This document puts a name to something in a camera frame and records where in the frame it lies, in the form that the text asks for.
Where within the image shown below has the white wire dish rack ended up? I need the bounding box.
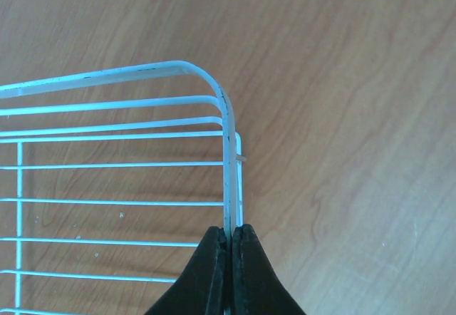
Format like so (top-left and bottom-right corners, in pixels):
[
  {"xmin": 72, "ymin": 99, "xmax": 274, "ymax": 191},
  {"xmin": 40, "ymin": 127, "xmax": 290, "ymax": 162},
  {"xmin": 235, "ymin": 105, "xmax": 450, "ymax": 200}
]
[{"xmin": 1, "ymin": 61, "xmax": 244, "ymax": 314}]

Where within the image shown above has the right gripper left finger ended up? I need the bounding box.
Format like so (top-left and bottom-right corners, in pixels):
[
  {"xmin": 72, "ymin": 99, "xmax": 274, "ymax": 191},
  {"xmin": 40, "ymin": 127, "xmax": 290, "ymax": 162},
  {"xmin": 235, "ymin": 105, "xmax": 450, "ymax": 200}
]
[{"xmin": 145, "ymin": 227, "xmax": 227, "ymax": 315}]

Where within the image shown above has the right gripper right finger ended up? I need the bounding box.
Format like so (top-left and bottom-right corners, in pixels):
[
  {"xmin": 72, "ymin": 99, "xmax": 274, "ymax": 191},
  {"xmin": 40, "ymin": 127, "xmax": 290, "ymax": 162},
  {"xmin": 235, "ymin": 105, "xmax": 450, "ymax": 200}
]
[{"xmin": 232, "ymin": 224, "xmax": 304, "ymax": 314}]

